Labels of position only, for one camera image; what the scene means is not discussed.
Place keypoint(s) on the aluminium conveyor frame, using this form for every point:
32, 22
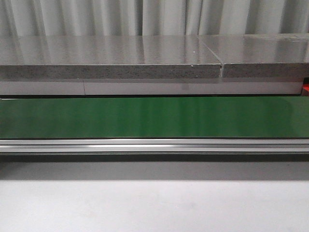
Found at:
154, 146

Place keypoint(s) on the white curtain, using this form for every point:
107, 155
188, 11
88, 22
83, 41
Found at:
152, 17

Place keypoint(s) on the grey stone counter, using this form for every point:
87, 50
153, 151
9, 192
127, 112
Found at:
154, 65

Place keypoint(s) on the green conveyor belt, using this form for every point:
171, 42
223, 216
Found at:
155, 117

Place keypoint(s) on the red tray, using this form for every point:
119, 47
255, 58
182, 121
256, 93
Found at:
305, 90

